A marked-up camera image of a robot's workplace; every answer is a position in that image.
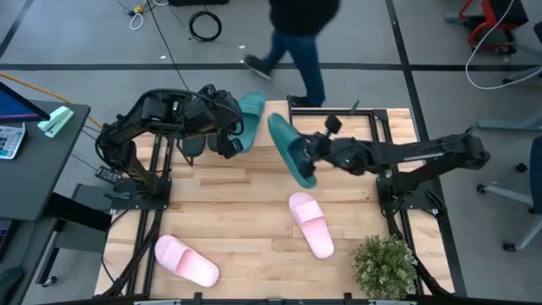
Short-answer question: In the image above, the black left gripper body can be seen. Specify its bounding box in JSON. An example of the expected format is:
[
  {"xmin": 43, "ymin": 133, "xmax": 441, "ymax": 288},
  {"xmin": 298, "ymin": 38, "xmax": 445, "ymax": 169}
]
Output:
[{"xmin": 198, "ymin": 86, "xmax": 245, "ymax": 139}]

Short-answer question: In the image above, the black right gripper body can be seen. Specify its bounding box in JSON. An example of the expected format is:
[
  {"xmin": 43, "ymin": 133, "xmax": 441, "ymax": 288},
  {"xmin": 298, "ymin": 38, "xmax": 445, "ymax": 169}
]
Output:
[{"xmin": 303, "ymin": 130, "xmax": 340, "ymax": 167}]

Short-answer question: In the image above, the green slide sandal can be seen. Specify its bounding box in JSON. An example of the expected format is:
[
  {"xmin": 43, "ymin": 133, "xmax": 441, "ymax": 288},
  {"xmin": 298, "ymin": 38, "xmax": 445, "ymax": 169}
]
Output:
[
  {"xmin": 267, "ymin": 112, "xmax": 318, "ymax": 190},
  {"xmin": 230, "ymin": 91, "xmax": 267, "ymax": 153}
]

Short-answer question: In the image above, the pink slide sandal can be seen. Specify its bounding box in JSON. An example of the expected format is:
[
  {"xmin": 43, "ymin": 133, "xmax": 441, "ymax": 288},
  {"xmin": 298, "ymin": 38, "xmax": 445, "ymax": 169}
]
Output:
[
  {"xmin": 153, "ymin": 235, "xmax": 220, "ymax": 289},
  {"xmin": 288, "ymin": 191, "xmax": 335, "ymax": 260}
]

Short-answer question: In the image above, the black floor box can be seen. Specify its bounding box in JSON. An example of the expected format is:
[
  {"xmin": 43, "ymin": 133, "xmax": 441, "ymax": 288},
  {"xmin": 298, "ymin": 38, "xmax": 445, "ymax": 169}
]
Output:
[{"xmin": 168, "ymin": 0, "xmax": 230, "ymax": 7}]

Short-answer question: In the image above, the person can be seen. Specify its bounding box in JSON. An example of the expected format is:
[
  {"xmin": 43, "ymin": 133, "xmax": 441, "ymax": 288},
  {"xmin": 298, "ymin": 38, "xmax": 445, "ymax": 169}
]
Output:
[{"xmin": 243, "ymin": 0, "xmax": 342, "ymax": 108}]

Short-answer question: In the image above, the black power adapter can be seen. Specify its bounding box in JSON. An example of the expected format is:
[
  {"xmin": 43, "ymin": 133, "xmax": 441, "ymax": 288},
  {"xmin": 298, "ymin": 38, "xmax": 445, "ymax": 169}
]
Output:
[{"xmin": 96, "ymin": 165, "xmax": 124, "ymax": 184}]

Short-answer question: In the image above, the small green potted plant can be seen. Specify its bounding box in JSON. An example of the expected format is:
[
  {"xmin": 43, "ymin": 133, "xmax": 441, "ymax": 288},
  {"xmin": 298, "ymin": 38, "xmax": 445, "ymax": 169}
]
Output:
[{"xmin": 351, "ymin": 235, "xmax": 418, "ymax": 301}]

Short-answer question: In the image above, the mint green stapler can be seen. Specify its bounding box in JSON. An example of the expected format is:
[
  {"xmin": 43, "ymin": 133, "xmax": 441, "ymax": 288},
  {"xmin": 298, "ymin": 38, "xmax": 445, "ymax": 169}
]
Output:
[{"xmin": 36, "ymin": 105, "xmax": 75, "ymax": 139}]

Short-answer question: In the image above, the grey office chair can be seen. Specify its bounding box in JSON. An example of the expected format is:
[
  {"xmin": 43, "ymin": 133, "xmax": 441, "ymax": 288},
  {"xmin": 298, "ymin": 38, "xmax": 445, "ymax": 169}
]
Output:
[
  {"xmin": 502, "ymin": 20, "xmax": 542, "ymax": 86},
  {"xmin": 476, "ymin": 135, "xmax": 542, "ymax": 252}
]

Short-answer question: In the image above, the black desk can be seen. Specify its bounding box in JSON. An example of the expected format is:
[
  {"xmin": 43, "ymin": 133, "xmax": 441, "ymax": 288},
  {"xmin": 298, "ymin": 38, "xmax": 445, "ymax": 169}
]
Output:
[{"xmin": 0, "ymin": 100, "xmax": 91, "ymax": 222}]

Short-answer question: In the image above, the computer monitor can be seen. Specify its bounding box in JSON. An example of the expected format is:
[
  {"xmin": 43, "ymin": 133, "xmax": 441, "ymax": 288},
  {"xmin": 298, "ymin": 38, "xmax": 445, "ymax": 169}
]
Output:
[{"xmin": 0, "ymin": 81, "xmax": 51, "ymax": 124}]

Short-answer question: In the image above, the white calculator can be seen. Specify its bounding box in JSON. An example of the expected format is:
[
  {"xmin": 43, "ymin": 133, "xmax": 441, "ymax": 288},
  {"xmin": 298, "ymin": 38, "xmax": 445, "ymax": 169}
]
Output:
[{"xmin": 0, "ymin": 122, "xmax": 27, "ymax": 161}]

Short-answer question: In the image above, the black table rail frame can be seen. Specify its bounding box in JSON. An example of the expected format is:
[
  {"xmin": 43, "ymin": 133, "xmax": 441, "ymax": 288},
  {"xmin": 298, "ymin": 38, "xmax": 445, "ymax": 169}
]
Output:
[{"xmin": 100, "ymin": 99, "xmax": 457, "ymax": 305}]

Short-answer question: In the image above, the long black floor cable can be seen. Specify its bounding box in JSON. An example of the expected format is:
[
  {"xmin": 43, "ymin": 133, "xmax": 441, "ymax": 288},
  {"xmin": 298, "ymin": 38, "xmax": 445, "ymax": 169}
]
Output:
[{"xmin": 146, "ymin": 0, "xmax": 190, "ymax": 91}]

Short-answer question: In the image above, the coiled black cable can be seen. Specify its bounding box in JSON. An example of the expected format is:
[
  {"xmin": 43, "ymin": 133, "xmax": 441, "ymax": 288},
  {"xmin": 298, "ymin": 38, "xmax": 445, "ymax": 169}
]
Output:
[{"xmin": 188, "ymin": 10, "xmax": 223, "ymax": 42}]

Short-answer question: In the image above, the white cable with yellow plug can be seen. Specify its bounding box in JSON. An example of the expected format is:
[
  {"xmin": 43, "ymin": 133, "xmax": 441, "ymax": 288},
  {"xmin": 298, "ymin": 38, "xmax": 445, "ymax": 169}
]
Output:
[{"xmin": 129, "ymin": 0, "xmax": 170, "ymax": 31}]

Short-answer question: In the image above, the long white floor cable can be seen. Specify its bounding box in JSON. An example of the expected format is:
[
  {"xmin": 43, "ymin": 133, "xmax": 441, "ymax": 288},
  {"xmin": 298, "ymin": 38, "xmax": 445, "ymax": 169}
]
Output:
[{"xmin": 464, "ymin": 0, "xmax": 542, "ymax": 91}]

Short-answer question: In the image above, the yellow floor cable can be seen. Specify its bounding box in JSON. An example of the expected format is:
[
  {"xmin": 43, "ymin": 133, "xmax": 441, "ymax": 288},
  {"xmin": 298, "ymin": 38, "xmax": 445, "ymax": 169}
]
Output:
[{"xmin": 0, "ymin": 71, "xmax": 105, "ymax": 128}]

